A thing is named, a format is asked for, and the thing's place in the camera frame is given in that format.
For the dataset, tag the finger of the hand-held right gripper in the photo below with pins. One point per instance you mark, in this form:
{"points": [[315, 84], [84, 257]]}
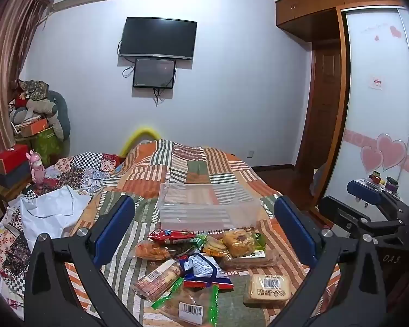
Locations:
{"points": [[363, 188], [347, 213]]}

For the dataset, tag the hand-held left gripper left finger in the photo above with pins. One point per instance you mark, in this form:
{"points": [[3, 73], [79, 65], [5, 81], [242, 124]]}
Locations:
{"points": [[114, 231]]}

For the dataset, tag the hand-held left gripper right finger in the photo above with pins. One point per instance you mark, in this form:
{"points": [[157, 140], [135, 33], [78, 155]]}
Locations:
{"points": [[294, 231]]}

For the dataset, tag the orange chips packet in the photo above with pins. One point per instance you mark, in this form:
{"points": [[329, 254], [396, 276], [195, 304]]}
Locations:
{"points": [[155, 251]]}

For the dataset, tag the red snack bag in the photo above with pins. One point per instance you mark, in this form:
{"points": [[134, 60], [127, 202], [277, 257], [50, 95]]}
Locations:
{"points": [[170, 236]]}

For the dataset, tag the clear plastic container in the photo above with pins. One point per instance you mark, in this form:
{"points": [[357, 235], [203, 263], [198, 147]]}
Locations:
{"points": [[208, 211]]}

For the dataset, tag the green-edged clear snack packet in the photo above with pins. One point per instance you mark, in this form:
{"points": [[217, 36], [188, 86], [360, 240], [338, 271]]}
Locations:
{"points": [[191, 308]]}

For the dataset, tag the small red yellow jar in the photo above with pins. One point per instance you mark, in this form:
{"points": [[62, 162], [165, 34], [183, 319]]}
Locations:
{"points": [[375, 178]]}

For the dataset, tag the dark purple jar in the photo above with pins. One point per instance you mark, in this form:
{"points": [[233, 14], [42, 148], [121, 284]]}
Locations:
{"points": [[392, 184]]}

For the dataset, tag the small pink heart sticker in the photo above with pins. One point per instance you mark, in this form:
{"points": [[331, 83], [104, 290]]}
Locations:
{"points": [[371, 160]]}

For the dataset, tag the large pink heart sticker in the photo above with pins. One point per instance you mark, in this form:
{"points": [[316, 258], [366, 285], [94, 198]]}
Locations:
{"points": [[392, 151]]}

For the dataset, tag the flat clear pastry packet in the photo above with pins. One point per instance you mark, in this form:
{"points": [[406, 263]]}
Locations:
{"points": [[255, 259]]}

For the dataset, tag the wrapped bread loaf packet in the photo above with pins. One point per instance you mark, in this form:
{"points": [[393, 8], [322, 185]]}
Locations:
{"points": [[267, 288]]}

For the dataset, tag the white cloth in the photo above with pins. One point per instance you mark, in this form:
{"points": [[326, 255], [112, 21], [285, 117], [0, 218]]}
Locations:
{"points": [[54, 213]]}

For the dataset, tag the brown striped snack packet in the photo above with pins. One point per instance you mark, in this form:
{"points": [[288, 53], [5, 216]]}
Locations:
{"points": [[158, 281]]}

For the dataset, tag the checkered patchwork quilt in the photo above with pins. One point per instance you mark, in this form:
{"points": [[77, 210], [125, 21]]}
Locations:
{"points": [[88, 165]]}

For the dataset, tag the white sliding wardrobe door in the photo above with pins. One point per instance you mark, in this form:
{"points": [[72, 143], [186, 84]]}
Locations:
{"points": [[375, 109]]}

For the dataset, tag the green yellow snack packet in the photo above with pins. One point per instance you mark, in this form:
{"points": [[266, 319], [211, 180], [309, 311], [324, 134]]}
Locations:
{"points": [[213, 244]]}

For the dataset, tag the wooden room door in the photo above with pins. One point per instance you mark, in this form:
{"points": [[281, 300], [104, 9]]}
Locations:
{"points": [[322, 109]]}

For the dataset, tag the blue white snack packet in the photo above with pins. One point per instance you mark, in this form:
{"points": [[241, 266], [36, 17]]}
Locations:
{"points": [[204, 269]]}

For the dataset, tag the pink bunny figure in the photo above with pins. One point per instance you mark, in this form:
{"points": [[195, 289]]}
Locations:
{"points": [[36, 168]]}

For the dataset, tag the yellow hoop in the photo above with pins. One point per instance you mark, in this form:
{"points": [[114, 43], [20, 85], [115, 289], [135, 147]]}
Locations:
{"points": [[139, 134]]}

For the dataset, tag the red white notice sticker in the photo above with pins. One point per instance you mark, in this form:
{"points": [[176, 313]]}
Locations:
{"points": [[377, 82]]}

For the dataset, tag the striped patchwork blanket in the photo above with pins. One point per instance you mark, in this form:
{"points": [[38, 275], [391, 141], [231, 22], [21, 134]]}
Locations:
{"points": [[197, 163]]}

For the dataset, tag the dark grey box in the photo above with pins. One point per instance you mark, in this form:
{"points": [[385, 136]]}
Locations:
{"points": [[13, 177]]}

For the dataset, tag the red box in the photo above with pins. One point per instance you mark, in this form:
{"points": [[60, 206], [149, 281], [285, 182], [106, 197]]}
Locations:
{"points": [[10, 158]]}

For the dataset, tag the orange cardboard box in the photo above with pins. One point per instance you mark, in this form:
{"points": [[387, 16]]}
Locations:
{"points": [[34, 127]]}

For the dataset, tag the grey plush toy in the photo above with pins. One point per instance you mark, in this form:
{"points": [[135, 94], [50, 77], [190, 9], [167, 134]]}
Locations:
{"points": [[56, 109]]}

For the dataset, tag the camouflage cloth bundle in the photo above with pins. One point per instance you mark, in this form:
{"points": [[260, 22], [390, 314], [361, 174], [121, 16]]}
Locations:
{"points": [[34, 88]]}

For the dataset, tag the wooden overhead cabinet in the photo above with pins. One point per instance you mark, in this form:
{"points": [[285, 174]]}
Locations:
{"points": [[313, 3]]}

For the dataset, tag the striped pink curtain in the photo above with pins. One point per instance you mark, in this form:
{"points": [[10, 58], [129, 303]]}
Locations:
{"points": [[6, 58]]}

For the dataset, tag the small wall monitor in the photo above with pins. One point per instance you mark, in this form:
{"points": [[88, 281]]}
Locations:
{"points": [[154, 73]]}

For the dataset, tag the large wall television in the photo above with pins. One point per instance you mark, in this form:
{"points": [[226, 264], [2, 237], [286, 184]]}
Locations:
{"points": [[158, 37]]}

